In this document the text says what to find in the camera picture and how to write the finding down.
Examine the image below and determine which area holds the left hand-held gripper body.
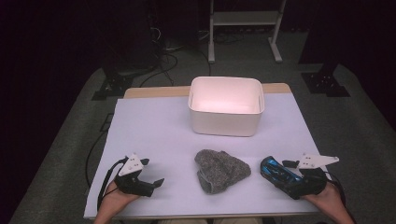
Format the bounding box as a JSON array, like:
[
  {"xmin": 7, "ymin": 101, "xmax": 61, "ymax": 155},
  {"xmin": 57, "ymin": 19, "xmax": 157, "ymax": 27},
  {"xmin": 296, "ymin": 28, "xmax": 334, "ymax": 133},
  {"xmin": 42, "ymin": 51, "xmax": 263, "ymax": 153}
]
[{"xmin": 113, "ymin": 152, "xmax": 155, "ymax": 198}]

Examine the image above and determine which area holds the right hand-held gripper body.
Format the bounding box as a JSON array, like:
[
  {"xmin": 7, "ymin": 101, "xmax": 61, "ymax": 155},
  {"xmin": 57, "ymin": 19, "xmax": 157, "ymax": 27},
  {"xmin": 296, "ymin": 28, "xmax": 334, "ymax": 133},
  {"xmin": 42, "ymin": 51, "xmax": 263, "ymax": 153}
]
[{"xmin": 290, "ymin": 152, "xmax": 340, "ymax": 200}]

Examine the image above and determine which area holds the blue toy car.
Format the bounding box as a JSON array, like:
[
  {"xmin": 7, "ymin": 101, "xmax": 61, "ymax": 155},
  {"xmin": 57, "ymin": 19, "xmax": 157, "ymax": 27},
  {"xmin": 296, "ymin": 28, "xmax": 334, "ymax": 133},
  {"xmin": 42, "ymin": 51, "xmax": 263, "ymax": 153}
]
[{"xmin": 260, "ymin": 156, "xmax": 305, "ymax": 194}]

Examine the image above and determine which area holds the grey fuzzy cloth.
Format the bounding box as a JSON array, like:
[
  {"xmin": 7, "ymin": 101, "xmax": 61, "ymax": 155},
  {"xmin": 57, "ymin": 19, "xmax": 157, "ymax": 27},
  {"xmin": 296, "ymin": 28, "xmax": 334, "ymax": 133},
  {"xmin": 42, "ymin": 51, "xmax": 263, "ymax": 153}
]
[{"xmin": 194, "ymin": 148, "xmax": 252, "ymax": 195}]

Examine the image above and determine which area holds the white plastic bin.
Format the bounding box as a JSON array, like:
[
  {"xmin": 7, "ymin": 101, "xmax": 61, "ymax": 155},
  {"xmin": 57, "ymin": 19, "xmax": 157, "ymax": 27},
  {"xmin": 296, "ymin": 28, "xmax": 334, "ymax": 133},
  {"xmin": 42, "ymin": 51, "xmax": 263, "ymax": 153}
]
[{"xmin": 188, "ymin": 76, "xmax": 265, "ymax": 137}]

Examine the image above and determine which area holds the person's right hand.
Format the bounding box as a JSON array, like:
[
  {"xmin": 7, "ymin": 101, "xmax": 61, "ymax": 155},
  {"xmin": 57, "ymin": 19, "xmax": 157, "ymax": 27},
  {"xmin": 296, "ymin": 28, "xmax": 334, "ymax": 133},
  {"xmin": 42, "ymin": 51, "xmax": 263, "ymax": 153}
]
[{"xmin": 300, "ymin": 181, "xmax": 344, "ymax": 217}]

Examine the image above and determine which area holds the person's left hand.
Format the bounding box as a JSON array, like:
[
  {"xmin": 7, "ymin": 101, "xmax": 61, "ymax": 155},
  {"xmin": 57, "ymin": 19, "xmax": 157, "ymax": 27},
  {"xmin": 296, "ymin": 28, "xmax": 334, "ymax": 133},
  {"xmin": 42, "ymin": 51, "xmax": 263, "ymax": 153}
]
[{"xmin": 98, "ymin": 181, "xmax": 141, "ymax": 217}]

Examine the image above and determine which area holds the white table mat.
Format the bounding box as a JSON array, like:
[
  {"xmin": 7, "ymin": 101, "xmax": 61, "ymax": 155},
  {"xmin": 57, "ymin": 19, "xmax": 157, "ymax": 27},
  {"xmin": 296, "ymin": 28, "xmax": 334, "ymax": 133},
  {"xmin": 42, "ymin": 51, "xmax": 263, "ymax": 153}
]
[{"xmin": 83, "ymin": 92, "xmax": 331, "ymax": 220}]

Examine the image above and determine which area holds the black floor socket plate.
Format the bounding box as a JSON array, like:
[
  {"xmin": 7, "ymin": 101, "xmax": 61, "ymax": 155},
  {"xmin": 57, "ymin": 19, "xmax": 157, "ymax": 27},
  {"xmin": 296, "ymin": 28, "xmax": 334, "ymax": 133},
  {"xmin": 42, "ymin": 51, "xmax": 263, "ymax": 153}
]
[{"xmin": 99, "ymin": 113, "xmax": 115, "ymax": 133}]

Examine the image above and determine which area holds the wooden table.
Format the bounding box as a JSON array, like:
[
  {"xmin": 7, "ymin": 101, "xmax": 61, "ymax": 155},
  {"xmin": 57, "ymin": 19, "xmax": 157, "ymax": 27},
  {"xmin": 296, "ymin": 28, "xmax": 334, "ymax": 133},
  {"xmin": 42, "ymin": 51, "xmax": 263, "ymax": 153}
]
[{"xmin": 123, "ymin": 82, "xmax": 292, "ymax": 100}]

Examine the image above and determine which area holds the black stand base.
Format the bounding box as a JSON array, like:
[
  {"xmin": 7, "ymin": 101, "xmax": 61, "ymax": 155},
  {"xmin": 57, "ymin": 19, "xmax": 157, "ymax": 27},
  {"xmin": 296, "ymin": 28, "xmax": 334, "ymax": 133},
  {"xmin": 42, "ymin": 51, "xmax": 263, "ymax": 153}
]
[
  {"xmin": 301, "ymin": 63, "xmax": 351, "ymax": 98},
  {"xmin": 91, "ymin": 66, "xmax": 135, "ymax": 102}
]

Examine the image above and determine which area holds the white metal stand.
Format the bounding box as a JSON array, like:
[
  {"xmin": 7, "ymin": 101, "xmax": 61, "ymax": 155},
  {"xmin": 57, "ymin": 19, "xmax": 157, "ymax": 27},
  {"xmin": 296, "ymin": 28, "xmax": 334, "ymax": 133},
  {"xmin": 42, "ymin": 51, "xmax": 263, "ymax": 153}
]
[{"xmin": 207, "ymin": 0, "xmax": 288, "ymax": 64}]

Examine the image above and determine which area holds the left hand-held gripper cable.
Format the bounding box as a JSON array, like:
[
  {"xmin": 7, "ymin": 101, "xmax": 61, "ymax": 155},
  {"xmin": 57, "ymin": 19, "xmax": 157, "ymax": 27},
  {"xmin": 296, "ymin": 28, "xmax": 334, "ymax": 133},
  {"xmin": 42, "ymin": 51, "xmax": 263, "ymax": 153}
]
[{"xmin": 96, "ymin": 157, "xmax": 129, "ymax": 213}]

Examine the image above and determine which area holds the hand-held gripper cable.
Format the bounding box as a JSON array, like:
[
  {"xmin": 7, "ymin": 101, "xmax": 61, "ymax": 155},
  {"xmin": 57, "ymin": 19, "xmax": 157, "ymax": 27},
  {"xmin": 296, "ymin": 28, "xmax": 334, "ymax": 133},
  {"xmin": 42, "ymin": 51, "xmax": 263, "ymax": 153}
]
[
  {"xmin": 96, "ymin": 157, "xmax": 129, "ymax": 213},
  {"xmin": 325, "ymin": 171, "xmax": 356, "ymax": 224}
]

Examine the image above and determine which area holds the right hand-held gripper cable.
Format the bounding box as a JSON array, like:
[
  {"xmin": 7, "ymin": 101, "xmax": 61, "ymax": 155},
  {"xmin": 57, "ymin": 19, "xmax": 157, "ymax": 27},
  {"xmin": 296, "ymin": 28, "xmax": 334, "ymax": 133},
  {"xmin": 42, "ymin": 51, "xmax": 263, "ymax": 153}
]
[{"xmin": 325, "ymin": 171, "xmax": 356, "ymax": 224}]

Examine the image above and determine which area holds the black cable beside table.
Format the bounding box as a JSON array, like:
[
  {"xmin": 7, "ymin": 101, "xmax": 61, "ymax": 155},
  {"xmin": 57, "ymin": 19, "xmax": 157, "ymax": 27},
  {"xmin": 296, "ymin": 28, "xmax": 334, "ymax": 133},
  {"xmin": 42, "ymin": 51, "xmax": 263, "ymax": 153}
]
[{"xmin": 85, "ymin": 130, "xmax": 108, "ymax": 189}]

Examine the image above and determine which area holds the looped black floor cable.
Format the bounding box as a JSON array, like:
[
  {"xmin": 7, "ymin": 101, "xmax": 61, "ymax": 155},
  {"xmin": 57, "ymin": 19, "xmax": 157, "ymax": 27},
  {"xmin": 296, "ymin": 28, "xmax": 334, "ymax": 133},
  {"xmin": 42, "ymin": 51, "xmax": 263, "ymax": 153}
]
[{"xmin": 138, "ymin": 52, "xmax": 179, "ymax": 88}]

